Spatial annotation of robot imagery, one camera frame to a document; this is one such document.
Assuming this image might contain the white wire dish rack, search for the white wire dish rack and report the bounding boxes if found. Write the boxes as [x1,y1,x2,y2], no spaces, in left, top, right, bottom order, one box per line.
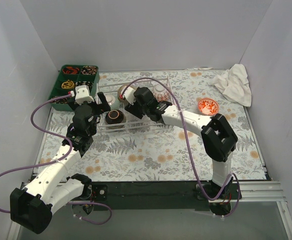
[97,76,172,133]

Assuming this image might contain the white bowl red wreath pattern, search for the white bowl red wreath pattern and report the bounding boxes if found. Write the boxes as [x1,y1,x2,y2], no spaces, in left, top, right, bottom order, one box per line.
[198,97,219,116]

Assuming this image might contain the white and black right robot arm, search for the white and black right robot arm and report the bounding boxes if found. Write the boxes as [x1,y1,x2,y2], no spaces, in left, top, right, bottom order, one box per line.
[120,86,238,201]

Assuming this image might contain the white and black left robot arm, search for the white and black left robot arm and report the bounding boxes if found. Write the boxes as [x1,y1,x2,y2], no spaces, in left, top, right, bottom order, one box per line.
[10,90,110,234]

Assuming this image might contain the black gold pattern bowl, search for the black gold pattern bowl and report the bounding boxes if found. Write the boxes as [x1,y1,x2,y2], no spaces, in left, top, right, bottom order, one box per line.
[105,109,126,125]

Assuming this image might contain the white red diamond pattern bowl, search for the white red diamond pattern bowl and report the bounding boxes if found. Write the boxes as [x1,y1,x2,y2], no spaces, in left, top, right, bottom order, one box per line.
[152,84,170,102]

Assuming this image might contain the olive tan bowl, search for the olive tan bowl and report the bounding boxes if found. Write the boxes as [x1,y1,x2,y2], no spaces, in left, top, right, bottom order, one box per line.
[117,84,136,104]

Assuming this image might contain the dark floral scrunchie middle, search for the dark floral scrunchie middle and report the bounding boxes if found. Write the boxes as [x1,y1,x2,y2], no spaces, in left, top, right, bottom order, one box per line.
[76,81,93,88]

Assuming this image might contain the dark floral scrunchie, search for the dark floral scrunchie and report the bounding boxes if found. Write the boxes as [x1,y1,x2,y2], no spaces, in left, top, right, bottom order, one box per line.
[76,81,93,88]
[81,65,98,75]

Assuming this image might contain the dark patterned scrunchie front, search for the dark patterned scrunchie front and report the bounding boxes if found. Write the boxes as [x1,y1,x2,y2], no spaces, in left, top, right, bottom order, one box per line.
[49,96,70,105]

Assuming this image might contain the floral patterned table mat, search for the floral patterned table mat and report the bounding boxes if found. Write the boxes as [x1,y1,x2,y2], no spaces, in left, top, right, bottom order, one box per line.
[34,68,267,183]

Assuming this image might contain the dark floral scrunchie back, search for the dark floral scrunchie back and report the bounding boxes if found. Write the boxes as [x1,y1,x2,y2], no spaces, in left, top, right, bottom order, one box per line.
[81,65,98,75]

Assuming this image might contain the yellow rubber bands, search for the yellow rubber bands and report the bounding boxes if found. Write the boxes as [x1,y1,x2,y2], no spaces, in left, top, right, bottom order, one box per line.
[61,79,76,90]

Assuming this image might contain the green compartment organizer tray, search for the green compartment organizer tray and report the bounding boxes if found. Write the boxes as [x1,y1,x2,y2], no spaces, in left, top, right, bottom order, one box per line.
[49,64,100,100]

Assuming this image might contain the crumpled white cloth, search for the crumpled white cloth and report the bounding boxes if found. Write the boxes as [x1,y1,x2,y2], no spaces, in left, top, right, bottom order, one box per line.
[209,64,252,107]

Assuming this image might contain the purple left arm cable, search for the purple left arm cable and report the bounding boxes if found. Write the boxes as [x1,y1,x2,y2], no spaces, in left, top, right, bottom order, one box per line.
[0,93,113,225]

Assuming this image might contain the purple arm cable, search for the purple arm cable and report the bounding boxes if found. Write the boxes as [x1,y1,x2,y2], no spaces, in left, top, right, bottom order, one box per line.
[0,93,113,225]
[120,77,241,218]

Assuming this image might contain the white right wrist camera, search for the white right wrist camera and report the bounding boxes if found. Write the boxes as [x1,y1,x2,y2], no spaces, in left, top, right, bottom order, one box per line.
[118,87,136,105]

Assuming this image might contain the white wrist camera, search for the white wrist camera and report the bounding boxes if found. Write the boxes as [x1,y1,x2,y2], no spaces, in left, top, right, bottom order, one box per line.
[118,87,136,105]
[70,85,95,105]

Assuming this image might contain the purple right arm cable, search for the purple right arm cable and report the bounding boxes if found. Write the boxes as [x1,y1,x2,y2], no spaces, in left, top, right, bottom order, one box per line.
[120,77,241,218]

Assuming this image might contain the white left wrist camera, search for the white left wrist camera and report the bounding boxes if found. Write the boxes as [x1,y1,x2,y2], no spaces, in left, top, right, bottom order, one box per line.
[70,85,95,105]

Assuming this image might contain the orange black hair ties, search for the orange black hair ties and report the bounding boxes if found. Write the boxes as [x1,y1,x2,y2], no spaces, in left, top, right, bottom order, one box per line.
[61,65,81,76]

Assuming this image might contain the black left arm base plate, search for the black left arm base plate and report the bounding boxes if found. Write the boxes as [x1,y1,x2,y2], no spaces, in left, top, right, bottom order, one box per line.
[70,184,108,202]

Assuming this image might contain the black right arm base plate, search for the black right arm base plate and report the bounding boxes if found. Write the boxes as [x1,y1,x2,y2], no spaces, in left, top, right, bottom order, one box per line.
[195,182,242,200]

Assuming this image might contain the aluminium frame rail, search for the aluminium frame rail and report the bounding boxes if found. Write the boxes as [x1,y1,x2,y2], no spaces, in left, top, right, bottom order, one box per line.
[9,181,292,240]

